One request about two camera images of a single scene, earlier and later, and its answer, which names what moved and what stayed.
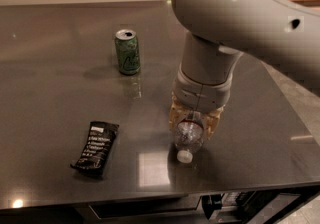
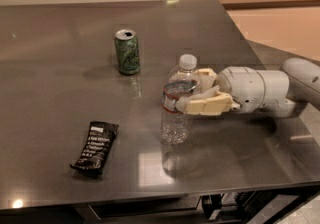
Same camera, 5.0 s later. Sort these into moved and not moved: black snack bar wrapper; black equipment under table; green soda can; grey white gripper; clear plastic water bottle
Moved: grey white gripper; clear plastic water bottle
Not moved: black snack bar wrapper; black equipment under table; green soda can
